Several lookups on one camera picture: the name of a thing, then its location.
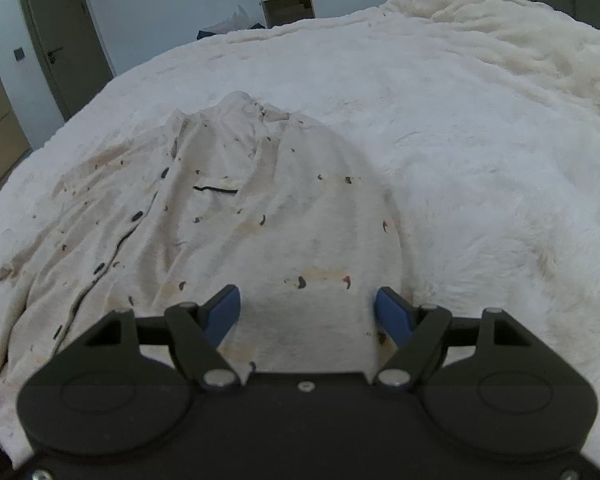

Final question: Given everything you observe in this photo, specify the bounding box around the white clothes pile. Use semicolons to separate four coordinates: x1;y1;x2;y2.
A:
196;5;267;40

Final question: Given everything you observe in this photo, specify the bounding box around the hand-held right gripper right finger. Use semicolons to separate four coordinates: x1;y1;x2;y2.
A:
373;286;553;391

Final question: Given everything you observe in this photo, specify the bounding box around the white fluffy blanket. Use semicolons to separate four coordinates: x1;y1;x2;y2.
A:
0;0;600;480

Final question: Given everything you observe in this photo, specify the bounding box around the grey door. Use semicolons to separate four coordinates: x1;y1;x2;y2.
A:
11;0;115;122

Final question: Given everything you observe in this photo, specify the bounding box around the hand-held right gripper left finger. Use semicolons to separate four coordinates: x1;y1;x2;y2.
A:
78;284;254;392

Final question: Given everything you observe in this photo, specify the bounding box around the white printed pajama shirt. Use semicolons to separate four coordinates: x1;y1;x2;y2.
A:
0;91;412;468

